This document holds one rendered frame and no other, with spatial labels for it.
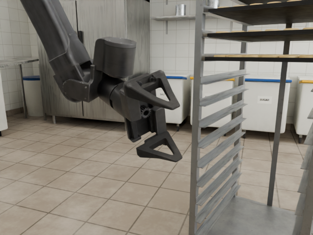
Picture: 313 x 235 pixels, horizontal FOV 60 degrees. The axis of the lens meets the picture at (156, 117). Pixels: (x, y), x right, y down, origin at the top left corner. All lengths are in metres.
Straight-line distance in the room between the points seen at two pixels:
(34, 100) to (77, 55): 4.52
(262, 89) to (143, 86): 3.11
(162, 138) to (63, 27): 0.27
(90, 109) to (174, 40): 1.62
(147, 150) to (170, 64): 3.87
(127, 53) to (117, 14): 3.15
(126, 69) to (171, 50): 3.81
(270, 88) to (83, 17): 2.51
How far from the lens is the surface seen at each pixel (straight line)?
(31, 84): 5.00
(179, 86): 3.61
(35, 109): 5.08
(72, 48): 0.53
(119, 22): 3.60
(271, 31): 1.06
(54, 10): 0.55
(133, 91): 0.39
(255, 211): 1.81
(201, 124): 1.17
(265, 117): 3.54
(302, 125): 3.60
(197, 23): 1.12
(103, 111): 3.81
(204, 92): 3.53
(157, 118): 0.46
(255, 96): 3.49
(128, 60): 0.48
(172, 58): 4.29
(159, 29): 4.36
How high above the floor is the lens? 1.07
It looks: 13 degrees down
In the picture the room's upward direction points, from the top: straight up
